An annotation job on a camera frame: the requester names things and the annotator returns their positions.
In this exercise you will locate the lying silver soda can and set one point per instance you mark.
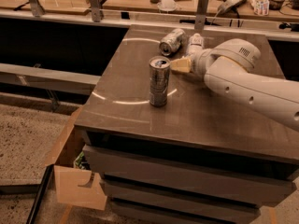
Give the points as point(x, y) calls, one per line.
point(171, 42)

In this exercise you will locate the open cardboard box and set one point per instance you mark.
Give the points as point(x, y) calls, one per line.
point(74, 186)

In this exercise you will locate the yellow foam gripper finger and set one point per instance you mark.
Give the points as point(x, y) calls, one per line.
point(182, 65)

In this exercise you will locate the clear plastic water bottle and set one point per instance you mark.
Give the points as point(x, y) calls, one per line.
point(195, 43)

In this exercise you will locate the grey drawer cabinet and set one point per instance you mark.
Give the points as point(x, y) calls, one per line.
point(200, 159)

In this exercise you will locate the metal bracket post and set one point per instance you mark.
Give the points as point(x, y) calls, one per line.
point(96, 10)
point(36, 8)
point(200, 15)

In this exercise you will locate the grey handheld device on desk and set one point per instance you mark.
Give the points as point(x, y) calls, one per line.
point(228, 5)

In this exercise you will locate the metal bracket post right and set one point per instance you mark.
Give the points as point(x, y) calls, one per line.
point(200, 15)

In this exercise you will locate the tall standing energy drink can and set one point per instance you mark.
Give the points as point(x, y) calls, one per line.
point(159, 70)

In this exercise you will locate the black mesh cup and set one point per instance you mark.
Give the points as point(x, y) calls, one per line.
point(275, 4)

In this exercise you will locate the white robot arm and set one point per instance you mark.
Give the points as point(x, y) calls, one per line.
point(228, 70)

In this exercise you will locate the colourful printed mug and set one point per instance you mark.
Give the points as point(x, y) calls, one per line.
point(260, 8)

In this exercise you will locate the metal bracket post middle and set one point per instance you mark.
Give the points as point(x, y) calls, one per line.
point(96, 10)

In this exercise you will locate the white bowl on desk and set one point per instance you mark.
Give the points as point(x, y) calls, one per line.
point(167, 5)

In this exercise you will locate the metal bracket post left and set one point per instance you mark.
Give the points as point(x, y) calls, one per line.
point(36, 8)

